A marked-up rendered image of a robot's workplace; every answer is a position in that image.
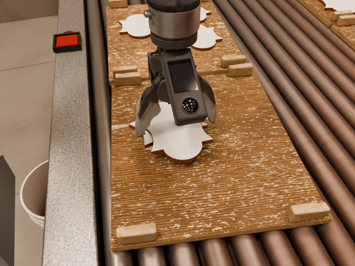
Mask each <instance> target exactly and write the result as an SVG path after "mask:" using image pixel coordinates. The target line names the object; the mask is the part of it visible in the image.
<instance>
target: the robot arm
mask: <svg viewBox="0 0 355 266"><path fill-rule="evenodd" d="M147 6H148V9H149V10H146V11H144V17H145V18H148V23H149V28H150V33H151V41H152V43H153V44H155V45H156V46H157V50H156V51H150V52H147V59H148V73H149V78H150V81H151V84H152V85H151V86H150V87H148V88H146V89H145V90H144V92H143V94H142V96H141V97H140V98H139V99H138V101H137V104H136V111H137V117H136V121H135V132H136V137H137V138H139V137H141V136H143V135H145V130H146V129H147V128H148V127H149V126H150V124H151V121H152V119H153V118H154V117H156V116H157V115H158V114H159V113H160V112H161V108H160V105H159V103H158V101H159V99H160V100H161V101H163V102H167V103H168V104H169V105H170V104H171V108H172V112H173V117H174V121H175V124H176V125H177V126H184V125H189V124H195V123H199V122H204V121H205V120H206V118H207V117H208V119H209V121H210V122H211V123H215V122H216V117H217V110H216V102H215V98H214V93H213V90H212V88H211V86H210V85H209V83H208V81H207V80H206V79H204V78H202V77H201V75H200V74H199V73H198V72H197V70H196V68H197V65H196V63H195V61H194V59H193V56H192V52H191V49H190V48H188V47H190V46H192V45H193V44H194V43H195V42H196V41H197V39H198V30H199V27H200V13H201V0H147ZM154 54H155V55H154Z"/></svg>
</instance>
